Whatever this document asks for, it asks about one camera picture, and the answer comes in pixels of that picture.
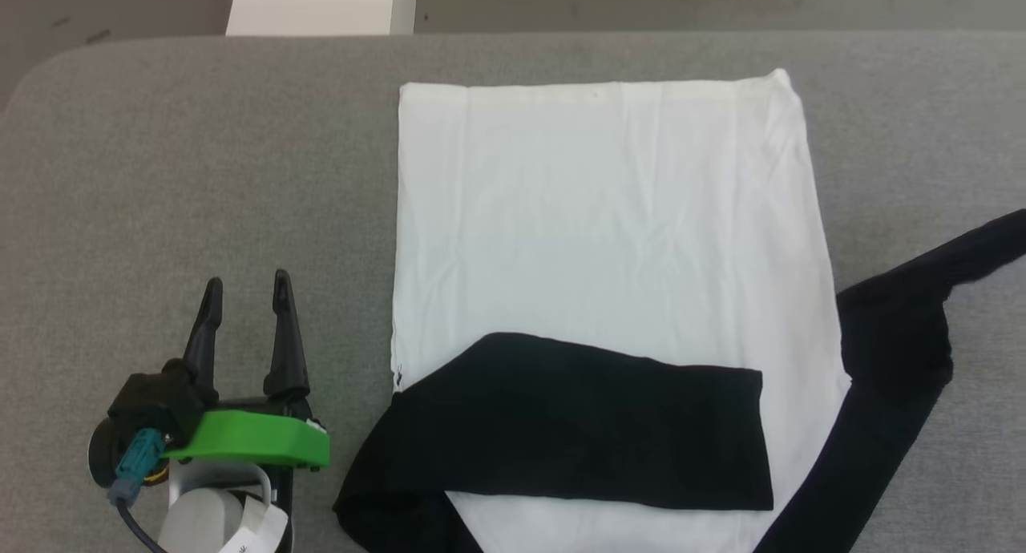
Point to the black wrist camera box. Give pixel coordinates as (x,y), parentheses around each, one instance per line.
(152,405)

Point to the white paper label tag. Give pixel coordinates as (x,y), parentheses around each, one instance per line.
(260,529)

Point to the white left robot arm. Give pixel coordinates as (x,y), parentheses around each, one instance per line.
(196,521)

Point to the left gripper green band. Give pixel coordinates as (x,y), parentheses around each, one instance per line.
(248,441)

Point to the white and black t-shirt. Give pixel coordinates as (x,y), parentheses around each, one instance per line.
(601,216)

